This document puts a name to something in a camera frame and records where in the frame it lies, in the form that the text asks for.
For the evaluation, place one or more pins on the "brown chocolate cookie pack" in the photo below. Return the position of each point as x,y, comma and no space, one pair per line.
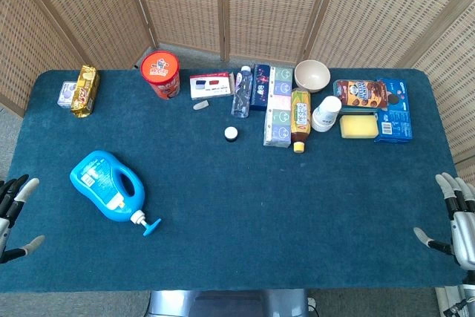
360,93

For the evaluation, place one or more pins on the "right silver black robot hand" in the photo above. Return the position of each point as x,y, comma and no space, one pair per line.
464,231

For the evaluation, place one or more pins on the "tea bottle yellow cap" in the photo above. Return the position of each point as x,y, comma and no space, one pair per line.
300,116

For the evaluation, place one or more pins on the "stack of paper cups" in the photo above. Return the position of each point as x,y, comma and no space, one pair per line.
326,113

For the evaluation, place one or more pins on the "wicker folding screen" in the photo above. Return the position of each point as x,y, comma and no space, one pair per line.
259,5

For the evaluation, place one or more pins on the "small white oblong piece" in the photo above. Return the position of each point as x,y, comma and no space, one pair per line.
201,105

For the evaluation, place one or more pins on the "small jar white lid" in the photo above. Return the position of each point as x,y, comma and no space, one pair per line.
231,133

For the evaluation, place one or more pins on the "clear container teal lid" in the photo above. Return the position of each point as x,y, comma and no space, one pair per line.
358,110

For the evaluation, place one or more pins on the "blue Oreo cookie package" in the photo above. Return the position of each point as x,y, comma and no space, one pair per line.
399,120

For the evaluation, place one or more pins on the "beige bowl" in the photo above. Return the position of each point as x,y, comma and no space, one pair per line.
312,75

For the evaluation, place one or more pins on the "blue felt table cover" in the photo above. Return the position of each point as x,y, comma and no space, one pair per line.
237,202

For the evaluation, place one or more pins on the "clear bottle dark label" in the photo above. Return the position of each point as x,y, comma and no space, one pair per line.
242,94

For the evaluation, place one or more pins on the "red instant noodle cup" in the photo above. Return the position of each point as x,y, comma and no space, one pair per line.
160,68

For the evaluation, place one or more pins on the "blue pump detergent bottle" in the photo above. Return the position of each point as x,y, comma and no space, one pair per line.
96,179

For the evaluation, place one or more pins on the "gold biscuit packet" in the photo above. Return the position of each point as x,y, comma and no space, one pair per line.
86,90

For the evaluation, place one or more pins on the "white box red blue print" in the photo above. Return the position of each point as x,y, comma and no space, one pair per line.
209,86

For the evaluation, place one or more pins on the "pastel tissue pack bundle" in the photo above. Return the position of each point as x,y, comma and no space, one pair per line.
279,109

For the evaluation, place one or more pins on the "dark blue carton box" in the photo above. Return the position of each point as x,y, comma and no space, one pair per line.
259,88

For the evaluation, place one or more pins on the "yellow sponge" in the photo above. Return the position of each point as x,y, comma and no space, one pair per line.
359,126

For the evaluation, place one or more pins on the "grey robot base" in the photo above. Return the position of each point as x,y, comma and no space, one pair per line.
222,304

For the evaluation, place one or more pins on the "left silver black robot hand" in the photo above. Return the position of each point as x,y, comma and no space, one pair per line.
15,194

